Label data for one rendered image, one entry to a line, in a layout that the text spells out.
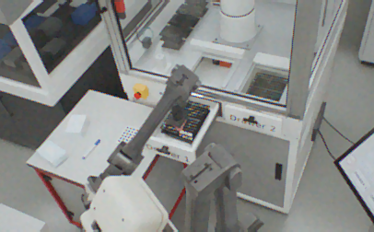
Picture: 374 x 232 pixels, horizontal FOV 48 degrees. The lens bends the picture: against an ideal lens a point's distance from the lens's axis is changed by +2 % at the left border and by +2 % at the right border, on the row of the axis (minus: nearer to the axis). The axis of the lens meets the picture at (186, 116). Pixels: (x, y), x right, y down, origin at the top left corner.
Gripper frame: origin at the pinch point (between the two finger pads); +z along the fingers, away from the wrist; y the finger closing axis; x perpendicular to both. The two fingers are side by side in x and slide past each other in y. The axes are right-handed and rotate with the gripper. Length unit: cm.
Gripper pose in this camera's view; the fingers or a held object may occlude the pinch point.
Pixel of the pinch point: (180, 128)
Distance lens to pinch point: 199.3
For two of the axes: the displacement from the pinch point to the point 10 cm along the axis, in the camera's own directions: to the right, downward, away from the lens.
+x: 8.8, 2.7, -3.8
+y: -4.5, 7.0, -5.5
